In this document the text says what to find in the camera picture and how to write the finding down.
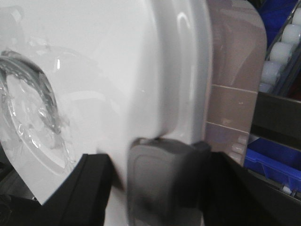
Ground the blue bin right front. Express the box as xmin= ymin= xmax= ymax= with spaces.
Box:
xmin=244 ymin=138 xmax=301 ymax=192

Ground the white lidded storage bin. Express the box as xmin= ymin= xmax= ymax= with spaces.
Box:
xmin=0 ymin=0 xmax=266 ymax=226

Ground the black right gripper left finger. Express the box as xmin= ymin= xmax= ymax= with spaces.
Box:
xmin=40 ymin=154 xmax=113 ymax=226

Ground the white roller conveyor track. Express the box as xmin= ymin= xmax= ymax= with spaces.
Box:
xmin=259 ymin=0 xmax=301 ymax=100

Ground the grey bin lid latch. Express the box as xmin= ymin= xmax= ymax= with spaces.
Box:
xmin=127 ymin=138 xmax=211 ymax=226

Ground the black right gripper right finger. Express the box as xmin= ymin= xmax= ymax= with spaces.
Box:
xmin=201 ymin=153 xmax=301 ymax=226

